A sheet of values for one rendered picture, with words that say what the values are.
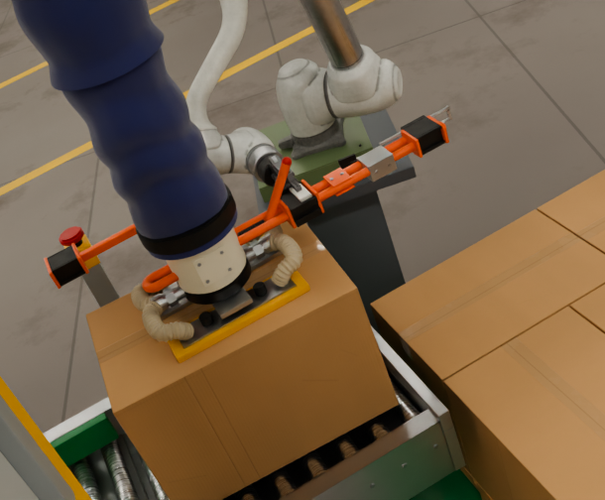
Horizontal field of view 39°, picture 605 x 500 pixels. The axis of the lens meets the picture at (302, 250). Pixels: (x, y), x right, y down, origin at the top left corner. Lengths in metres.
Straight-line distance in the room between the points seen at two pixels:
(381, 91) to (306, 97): 0.23
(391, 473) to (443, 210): 1.82
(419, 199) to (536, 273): 1.43
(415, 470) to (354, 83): 1.12
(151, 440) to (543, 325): 1.04
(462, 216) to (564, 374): 1.58
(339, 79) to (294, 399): 1.00
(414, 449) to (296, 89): 1.16
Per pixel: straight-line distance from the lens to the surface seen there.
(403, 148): 2.07
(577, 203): 2.71
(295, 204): 1.99
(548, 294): 2.41
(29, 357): 3.98
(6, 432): 0.92
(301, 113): 2.69
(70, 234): 2.43
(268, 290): 1.98
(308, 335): 1.95
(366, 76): 2.57
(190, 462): 2.07
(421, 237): 3.61
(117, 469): 2.42
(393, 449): 2.07
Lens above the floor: 2.17
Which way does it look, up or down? 35 degrees down
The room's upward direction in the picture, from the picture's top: 22 degrees counter-clockwise
